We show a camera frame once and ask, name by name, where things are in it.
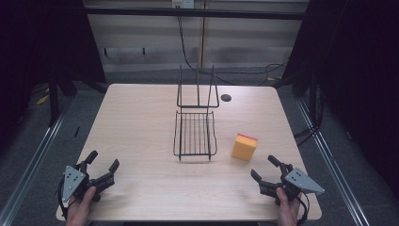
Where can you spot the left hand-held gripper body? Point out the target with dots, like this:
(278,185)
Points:
(72,182)

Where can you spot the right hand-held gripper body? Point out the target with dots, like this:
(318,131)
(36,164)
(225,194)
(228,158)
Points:
(298,183)

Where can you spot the yellow sponge with red side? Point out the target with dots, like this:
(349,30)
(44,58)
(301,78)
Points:
(244,148)

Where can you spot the person's left hand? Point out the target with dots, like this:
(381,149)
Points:
(80,207)

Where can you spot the person's right hand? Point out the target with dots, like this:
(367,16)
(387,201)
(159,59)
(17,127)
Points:
(287,209)

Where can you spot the small black floor item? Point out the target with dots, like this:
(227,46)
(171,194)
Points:
(76,132)

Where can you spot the black metal stand leg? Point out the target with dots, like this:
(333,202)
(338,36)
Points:
(53,100)

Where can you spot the small yellow floor item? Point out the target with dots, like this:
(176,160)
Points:
(42,100)

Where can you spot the black round table grommet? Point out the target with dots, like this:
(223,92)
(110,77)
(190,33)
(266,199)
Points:
(226,97)

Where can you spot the dark curtain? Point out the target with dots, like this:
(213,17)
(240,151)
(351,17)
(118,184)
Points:
(357,78)
(40,40)

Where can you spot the black horizontal metal bar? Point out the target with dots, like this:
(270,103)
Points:
(188,12)

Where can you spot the aluminium floor rail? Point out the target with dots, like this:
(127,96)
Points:
(332,166)
(29,166)

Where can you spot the white wall socket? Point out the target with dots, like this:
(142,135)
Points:
(183,3)

